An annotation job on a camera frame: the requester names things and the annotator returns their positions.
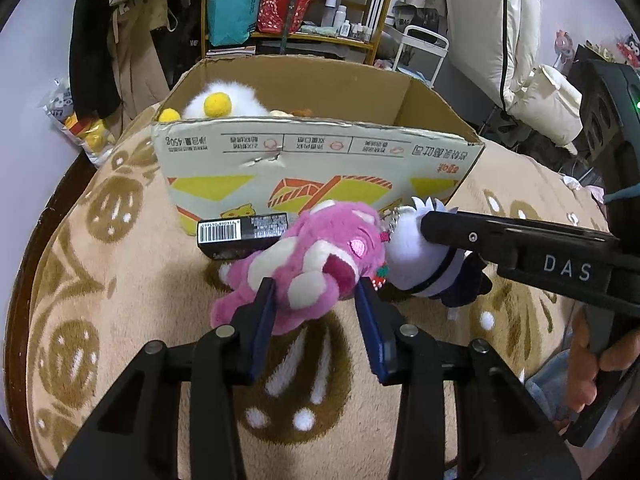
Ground red patterned gift bag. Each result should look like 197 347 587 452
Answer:
257 0 321 36

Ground black hanging pants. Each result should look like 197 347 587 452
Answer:
69 0 123 118

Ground person's right hand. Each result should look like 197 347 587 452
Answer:
567 307 640 413

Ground grey blue fleece clothing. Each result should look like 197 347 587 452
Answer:
525 350 571 421

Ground white rolling cart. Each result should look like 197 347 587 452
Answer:
392 25 448 88

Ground row of cosmetic bottles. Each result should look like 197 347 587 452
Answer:
320 0 373 41

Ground printed cardboard box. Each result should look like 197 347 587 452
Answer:
151 54 487 238

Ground stack of books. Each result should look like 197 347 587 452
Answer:
205 45 258 58

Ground black hanging garment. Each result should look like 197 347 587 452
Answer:
165 0 206 78

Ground white fluffy plush yellow beak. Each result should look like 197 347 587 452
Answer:
181 81 271 121

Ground beige hanging pants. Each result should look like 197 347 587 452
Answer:
107 0 178 126

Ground white purple doll plush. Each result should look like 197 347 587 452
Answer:
385 196 493 308

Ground white pillow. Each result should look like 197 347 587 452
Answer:
505 65 583 148

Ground teal cable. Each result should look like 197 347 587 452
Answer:
602 187 640 204

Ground clear bag of toys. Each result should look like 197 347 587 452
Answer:
40 77 123 168

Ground pink wall sticker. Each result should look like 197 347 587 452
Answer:
552 30 573 66

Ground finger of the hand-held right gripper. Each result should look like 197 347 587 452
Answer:
420 210 522 265

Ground teal bag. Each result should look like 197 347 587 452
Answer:
201 0 263 47

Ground green pole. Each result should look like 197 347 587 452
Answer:
280 0 306 56

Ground white leaning mattress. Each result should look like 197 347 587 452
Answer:
442 0 543 111

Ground small black barcode box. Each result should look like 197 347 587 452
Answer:
196 212 290 261

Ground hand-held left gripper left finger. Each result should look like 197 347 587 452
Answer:
52 277 276 480

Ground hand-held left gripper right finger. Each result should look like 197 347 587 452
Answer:
356 277 582 480

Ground pink bear plush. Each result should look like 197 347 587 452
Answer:
210 199 388 336

